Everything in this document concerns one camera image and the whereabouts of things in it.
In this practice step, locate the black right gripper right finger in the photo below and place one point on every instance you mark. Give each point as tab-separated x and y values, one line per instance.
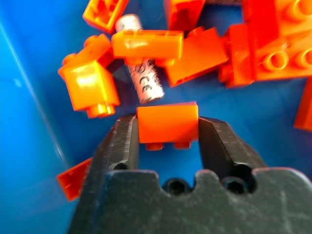
219	146

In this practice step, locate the large orange studded brick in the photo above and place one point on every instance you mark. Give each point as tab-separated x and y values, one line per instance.
285	63
280	17

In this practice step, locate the blue plastic bin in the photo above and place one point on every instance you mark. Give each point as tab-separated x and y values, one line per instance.
29	109

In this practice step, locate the small orange toy brick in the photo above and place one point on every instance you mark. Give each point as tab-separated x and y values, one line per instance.
168	123

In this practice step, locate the silver cylindrical battery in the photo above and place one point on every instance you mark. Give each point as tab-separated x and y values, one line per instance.
147	83

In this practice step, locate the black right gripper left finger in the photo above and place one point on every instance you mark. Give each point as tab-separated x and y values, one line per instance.
122	146

